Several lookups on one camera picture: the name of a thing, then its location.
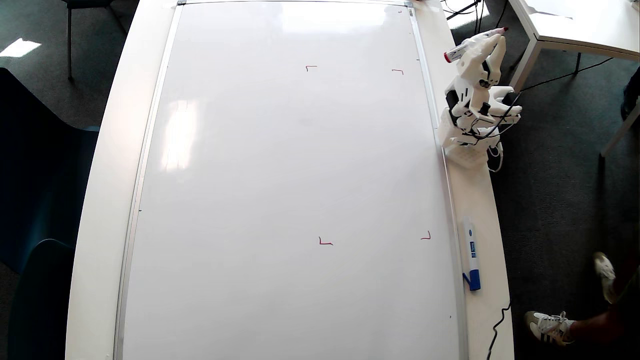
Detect black diagonal floor cable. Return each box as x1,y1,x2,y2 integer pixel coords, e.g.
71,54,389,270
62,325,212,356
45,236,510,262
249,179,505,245
445,0,482,21

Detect white side table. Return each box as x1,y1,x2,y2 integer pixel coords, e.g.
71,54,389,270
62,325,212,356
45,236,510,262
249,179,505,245
507,0,640,158

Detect large dark blue chair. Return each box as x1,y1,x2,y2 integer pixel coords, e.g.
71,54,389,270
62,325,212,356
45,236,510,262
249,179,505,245
0,67,101,274

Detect white whiteboard with metal frame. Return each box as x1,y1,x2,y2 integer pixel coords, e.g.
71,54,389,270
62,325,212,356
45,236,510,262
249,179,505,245
114,0,469,360

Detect white honeycomb base mount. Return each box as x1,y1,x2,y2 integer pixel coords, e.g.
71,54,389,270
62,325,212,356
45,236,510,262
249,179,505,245
444,144,490,169

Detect white cable at base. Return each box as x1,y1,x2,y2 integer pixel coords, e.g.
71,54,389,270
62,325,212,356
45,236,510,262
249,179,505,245
487,141,504,173

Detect person leg brown trousers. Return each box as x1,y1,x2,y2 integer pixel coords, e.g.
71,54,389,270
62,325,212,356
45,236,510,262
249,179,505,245
567,297,640,344

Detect white sneaker with stripes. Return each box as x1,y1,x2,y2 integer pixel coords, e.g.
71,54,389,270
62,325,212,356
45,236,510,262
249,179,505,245
524,311,576,347
593,251,619,305

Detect thin black table cable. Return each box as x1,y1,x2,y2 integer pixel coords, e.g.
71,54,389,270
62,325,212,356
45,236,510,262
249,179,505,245
487,299,512,360

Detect red whiteboard marker pen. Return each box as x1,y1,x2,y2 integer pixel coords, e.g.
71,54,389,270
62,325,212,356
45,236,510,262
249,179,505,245
443,27,510,64

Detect blue and white marker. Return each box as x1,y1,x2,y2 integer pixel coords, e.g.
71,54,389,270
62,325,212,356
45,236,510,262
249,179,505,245
461,216,482,292

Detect long black floor cable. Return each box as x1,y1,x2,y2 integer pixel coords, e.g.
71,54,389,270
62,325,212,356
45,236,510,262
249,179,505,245
520,57,615,94

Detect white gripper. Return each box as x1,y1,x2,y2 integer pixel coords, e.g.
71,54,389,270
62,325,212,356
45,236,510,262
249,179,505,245
452,34,507,114

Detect black camera cable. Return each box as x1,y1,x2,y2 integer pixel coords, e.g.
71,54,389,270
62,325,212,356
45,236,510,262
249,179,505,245
462,92,523,147

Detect dark chair with metal legs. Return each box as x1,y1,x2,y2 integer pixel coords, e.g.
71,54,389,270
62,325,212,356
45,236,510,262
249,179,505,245
62,0,127,81

